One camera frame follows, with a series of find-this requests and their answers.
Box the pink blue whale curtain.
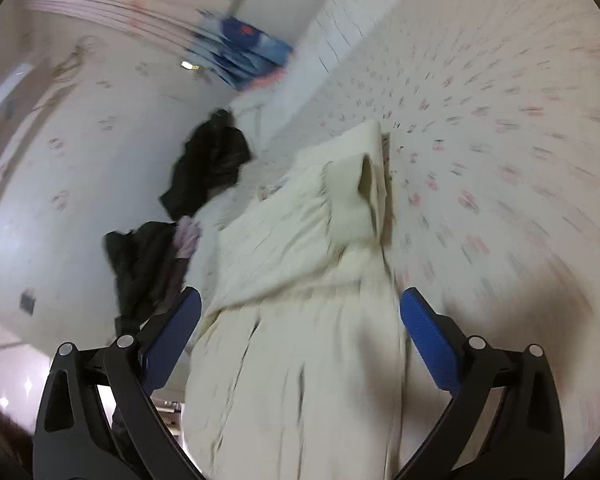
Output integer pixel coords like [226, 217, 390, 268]
[190, 15, 293, 91]

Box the black jacket with fur hood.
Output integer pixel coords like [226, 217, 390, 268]
[159, 108, 253, 221]

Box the pink blanket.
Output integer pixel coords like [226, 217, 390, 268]
[245, 67, 287, 92]

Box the cream quilted puffer jacket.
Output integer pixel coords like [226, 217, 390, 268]
[182, 120, 413, 480]

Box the white striped duvet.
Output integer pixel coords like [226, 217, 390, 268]
[230, 0, 396, 141]

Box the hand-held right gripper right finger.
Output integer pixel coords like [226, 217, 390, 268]
[399, 287, 566, 480]

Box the large black puffer jacket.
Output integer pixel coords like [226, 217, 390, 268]
[104, 220, 191, 333]

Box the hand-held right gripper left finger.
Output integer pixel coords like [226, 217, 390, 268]
[32, 286, 203, 480]

